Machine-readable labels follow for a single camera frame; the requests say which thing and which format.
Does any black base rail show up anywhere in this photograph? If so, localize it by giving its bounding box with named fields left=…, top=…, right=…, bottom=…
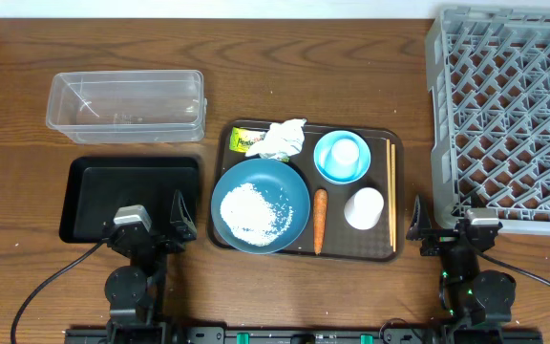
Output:
left=63, top=325, right=543, bottom=344

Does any grey dishwasher rack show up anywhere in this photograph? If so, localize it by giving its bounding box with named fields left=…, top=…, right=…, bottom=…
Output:
left=425, top=6, right=550, bottom=236

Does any white rice pile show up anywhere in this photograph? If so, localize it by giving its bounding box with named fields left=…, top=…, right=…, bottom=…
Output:
left=220, top=183, right=294, bottom=247

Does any light blue cup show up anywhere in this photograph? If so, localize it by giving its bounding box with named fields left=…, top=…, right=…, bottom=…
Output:
left=330, top=139, right=360, bottom=167

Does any yellow green snack wrapper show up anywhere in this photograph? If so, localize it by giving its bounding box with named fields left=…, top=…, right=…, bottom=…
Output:
left=229, top=127, right=265, bottom=153

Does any black plastic tray bin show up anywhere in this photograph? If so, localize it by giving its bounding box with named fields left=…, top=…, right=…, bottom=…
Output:
left=59, top=157, right=201, bottom=244

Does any wooden chopstick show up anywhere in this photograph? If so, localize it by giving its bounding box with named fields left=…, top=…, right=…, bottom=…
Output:
left=386, top=139, right=395, bottom=252
left=391, top=144, right=397, bottom=252

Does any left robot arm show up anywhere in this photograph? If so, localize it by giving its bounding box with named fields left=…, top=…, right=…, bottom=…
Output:
left=104, top=190, right=197, bottom=343

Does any light blue bowl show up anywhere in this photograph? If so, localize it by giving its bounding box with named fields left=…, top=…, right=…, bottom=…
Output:
left=313, top=130, right=371, bottom=184

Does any pale pink cup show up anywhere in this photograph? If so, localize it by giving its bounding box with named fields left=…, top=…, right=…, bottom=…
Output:
left=344, top=187, right=384, bottom=230

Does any brown serving tray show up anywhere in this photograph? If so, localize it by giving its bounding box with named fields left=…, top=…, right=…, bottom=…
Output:
left=214, top=119, right=405, bottom=263

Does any orange carrot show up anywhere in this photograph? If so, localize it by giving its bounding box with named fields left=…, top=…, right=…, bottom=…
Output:
left=313, top=189, right=328, bottom=255

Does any clear plastic storage bin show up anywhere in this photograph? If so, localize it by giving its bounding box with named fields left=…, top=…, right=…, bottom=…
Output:
left=46, top=70, right=207, bottom=144

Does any crumpled white paper napkin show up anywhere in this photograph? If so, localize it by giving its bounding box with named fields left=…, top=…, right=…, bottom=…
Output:
left=245, top=118, right=307, bottom=161

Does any dark blue plate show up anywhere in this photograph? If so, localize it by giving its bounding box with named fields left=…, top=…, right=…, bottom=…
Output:
left=207, top=159, right=311, bottom=254

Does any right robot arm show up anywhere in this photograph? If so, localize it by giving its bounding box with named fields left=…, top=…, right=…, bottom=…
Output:
left=406, top=196, right=517, bottom=343

